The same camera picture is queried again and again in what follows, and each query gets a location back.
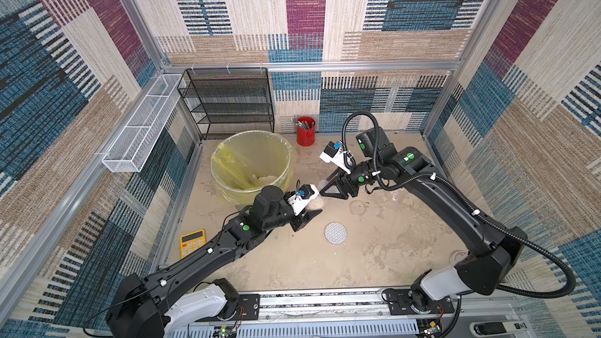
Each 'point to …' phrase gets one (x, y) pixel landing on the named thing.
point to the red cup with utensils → (305, 131)
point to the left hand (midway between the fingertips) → (316, 202)
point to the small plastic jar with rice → (319, 201)
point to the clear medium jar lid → (358, 207)
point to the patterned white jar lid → (336, 232)
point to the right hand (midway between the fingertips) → (330, 189)
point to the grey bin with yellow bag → (246, 162)
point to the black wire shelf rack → (228, 101)
